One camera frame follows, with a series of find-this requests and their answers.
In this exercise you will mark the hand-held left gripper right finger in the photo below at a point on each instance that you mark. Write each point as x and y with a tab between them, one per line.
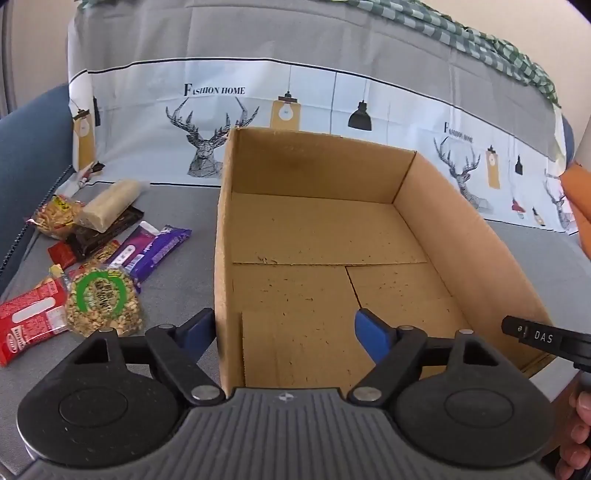
371	333

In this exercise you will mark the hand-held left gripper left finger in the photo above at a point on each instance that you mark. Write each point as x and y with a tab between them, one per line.
199	330

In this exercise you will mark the brown cardboard box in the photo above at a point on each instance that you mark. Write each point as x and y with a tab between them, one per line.
323	240

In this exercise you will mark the cream wafer bar packet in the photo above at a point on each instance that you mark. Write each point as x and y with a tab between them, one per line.
108	203

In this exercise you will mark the clear biscuit bag yellow label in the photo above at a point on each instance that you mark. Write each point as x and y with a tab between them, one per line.
51	218

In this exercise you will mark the person's right hand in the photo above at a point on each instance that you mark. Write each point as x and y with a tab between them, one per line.
576	434

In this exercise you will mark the purple blue snack bar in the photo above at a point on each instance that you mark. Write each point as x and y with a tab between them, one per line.
159	251

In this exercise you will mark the peanut bag green label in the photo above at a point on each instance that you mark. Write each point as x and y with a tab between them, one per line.
101	300

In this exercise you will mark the pink purple snack bar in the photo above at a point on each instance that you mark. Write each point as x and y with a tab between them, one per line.
137	241

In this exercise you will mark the gold patterned snack packet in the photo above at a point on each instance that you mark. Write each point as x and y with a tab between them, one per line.
100	252

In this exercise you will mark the dark brown chocolate bar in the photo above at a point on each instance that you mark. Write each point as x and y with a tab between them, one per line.
99	236

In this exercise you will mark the orange cloth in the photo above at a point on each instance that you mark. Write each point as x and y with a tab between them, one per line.
579	203

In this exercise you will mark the small red snack packet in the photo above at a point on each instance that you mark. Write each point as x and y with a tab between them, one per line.
62	254

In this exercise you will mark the large red snack packet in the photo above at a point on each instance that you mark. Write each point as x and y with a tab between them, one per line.
27	318

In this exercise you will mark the blue sofa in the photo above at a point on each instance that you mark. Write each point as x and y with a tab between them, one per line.
32	161

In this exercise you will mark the deer print sofa cover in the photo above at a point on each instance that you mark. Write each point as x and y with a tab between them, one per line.
323	74

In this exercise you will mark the deer print cloth cover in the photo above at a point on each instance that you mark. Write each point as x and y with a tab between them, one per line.
461	32

